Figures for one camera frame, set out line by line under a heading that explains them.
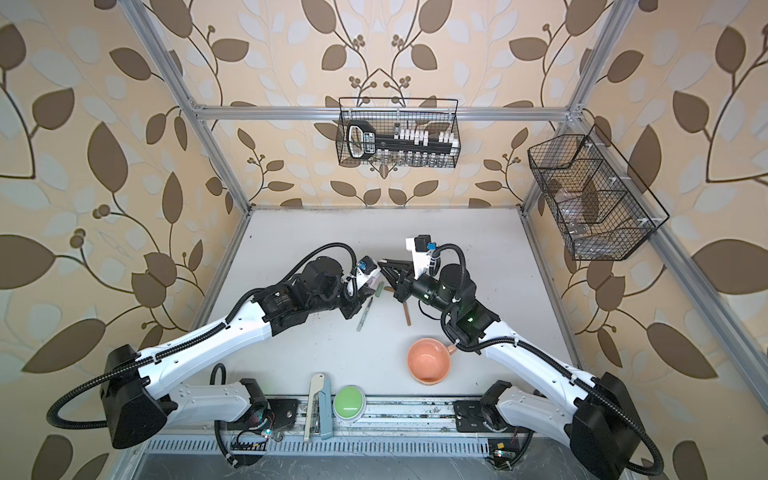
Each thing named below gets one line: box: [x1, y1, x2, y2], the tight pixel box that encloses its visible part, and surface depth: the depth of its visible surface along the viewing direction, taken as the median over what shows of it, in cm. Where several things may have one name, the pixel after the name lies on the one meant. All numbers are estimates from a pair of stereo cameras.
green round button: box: [333, 385, 367, 422], surface depth 76 cm
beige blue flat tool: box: [304, 372, 333, 442], surface depth 75 cm
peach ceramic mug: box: [406, 337, 457, 386], surface depth 82 cm
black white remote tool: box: [347, 120, 459, 159], surface depth 84 cm
